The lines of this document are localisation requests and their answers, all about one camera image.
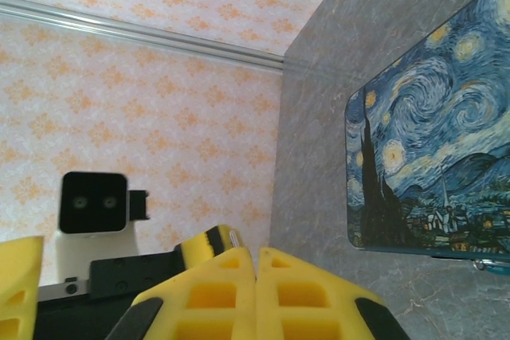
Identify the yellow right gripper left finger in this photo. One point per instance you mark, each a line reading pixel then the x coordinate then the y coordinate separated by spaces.
pixel 215 296

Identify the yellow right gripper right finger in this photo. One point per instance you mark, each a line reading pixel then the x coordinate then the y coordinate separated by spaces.
pixel 303 300

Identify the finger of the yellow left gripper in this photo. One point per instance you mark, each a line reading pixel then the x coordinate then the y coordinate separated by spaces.
pixel 20 276
pixel 195 250

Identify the starry night painted tin box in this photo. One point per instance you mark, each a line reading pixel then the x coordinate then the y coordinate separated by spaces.
pixel 438 137

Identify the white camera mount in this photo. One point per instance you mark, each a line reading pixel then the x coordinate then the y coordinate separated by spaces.
pixel 99 250

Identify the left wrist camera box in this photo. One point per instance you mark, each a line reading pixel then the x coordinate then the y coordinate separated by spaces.
pixel 93 202

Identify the aluminium frame post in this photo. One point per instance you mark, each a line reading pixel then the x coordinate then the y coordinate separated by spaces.
pixel 139 33

